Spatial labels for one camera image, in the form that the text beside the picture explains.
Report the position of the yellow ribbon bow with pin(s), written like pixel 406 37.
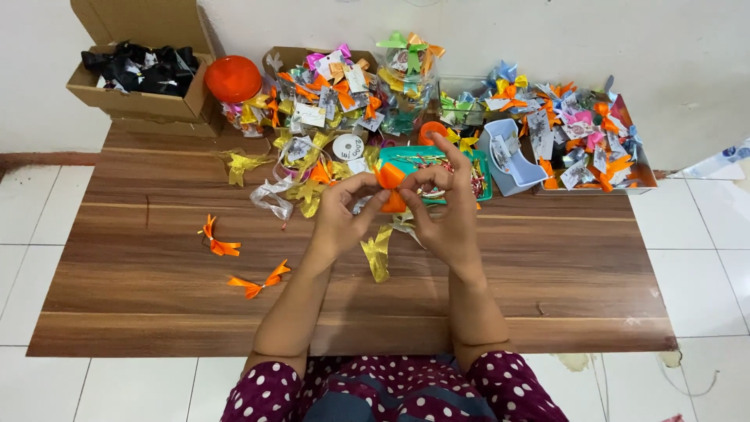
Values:
pixel 463 140

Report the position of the clear tub of bows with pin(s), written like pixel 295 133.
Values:
pixel 463 105

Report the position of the white ribbon spool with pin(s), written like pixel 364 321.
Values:
pixel 348 146

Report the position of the gold glitter ribbon bow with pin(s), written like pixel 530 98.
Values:
pixel 240 164

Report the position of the clear plastic bag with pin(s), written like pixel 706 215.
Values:
pixel 718 161

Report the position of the heap of gold silver ribbons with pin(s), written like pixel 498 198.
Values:
pixel 304 176

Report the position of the cardboard box of mixed bows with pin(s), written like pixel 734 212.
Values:
pixel 328 94

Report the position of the orange ribbon roll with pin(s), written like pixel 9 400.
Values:
pixel 428 132

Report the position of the purple polka dot garment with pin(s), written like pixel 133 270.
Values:
pixel 398 392

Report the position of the person's right hand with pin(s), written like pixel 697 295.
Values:
pixel 451 222

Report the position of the clear jar of colourful bows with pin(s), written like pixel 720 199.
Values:
pixel 410 82

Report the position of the light blue plastic box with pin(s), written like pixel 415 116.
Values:
pixel 518 173

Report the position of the person's left hand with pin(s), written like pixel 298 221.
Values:
pixel 337 217

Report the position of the tray of tagged mixed bows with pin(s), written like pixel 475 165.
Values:
pixel 586 135

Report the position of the clear jar with orange lid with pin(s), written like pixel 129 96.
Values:
pixel 233 79

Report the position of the orange ribbon bow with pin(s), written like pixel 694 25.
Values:
pixel 220 245
pixel 391 179
pixel 258 285

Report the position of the gold glitter ribbon strip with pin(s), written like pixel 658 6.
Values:
pixel 378 255

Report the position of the cardboard box of black bows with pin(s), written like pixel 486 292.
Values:
pixel 140 76

